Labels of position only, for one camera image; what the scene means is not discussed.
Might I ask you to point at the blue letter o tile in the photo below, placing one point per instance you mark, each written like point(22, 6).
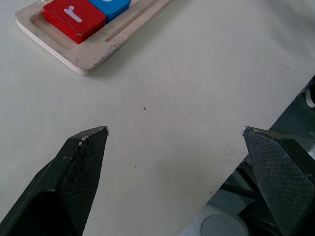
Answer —
point(113, 9)

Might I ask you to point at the red letter r tile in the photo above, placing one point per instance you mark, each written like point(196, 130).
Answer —
point(73, 19)

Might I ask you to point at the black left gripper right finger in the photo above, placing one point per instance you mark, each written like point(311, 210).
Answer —
point(283, 177)

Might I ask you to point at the silver robot body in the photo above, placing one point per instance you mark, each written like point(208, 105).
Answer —
point(221, 225)

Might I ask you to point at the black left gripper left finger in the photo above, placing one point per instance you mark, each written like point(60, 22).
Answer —
point(61, 186)

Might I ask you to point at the light wooden letter tray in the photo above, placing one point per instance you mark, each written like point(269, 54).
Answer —
point(86, 57)

